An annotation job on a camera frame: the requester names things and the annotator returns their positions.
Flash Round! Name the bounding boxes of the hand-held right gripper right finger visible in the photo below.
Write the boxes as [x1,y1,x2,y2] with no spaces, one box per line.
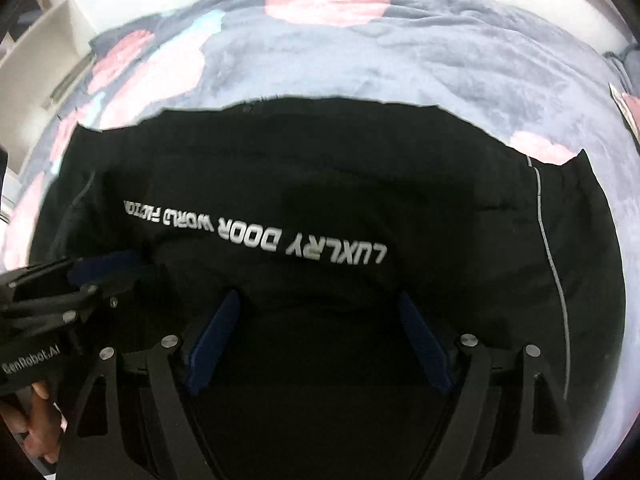
[398,290,585,480]

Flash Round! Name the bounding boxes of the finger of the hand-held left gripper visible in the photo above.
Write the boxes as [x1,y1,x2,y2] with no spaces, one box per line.
[67,249,147,307]

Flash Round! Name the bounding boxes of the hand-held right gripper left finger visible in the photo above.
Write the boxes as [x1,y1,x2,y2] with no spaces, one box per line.
[54,288,246,480]

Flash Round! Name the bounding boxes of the black hooded jacket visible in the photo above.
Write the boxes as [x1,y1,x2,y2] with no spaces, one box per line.
[36,92,630,480]

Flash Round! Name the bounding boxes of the person's left hand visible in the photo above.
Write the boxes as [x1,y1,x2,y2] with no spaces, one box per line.
[0,381,68,477]

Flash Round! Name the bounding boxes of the white shelf unit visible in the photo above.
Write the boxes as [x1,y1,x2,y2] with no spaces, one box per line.
[0,0,103,161]

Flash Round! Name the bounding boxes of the grey floral blanket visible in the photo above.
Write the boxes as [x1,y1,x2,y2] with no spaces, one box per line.
[0,0,640,466]

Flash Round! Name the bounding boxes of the pink pillow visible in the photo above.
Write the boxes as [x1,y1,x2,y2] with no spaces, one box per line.
[609,82,640,137]

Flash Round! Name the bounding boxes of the grey pillow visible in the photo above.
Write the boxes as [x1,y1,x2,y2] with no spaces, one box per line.
[602,42,640,95]

